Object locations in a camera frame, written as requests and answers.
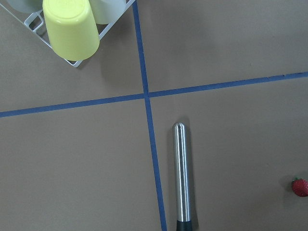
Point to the steel muddler black cap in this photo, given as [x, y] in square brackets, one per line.
[184, 220]

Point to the red strawberry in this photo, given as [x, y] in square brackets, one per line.
[300, 187]

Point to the white upturned cup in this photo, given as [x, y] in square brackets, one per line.
[107, 11]

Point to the yellow upturned cup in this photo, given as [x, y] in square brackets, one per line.
[71, 28]

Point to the green upturned cup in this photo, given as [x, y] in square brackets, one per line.
[26, 6]

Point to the white wire cup rack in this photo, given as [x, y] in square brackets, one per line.
[35, 22]

